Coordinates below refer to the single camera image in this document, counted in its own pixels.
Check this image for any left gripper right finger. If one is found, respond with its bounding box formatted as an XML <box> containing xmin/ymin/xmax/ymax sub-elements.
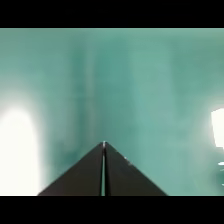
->
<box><xmin>104</xmin><ymin>142</ymin><xmax>168</xmax><ymax>197</ymax></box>

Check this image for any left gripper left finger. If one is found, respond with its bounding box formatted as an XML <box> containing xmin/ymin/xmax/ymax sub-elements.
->
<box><xmin>37</xmin><ymin>142</ymin><xmax>105</xmax><ymax>197</ymax></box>

